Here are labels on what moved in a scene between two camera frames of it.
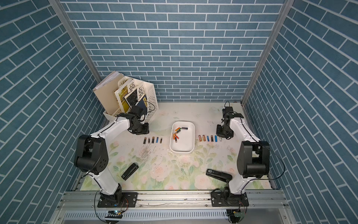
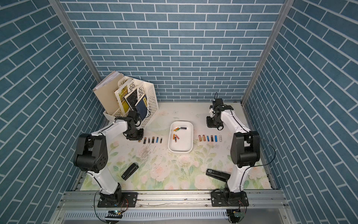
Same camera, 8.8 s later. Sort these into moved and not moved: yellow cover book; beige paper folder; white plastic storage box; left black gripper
Moved: left black gripper
Not moved: white plastic storage box; yellow cover book; beige paper folder
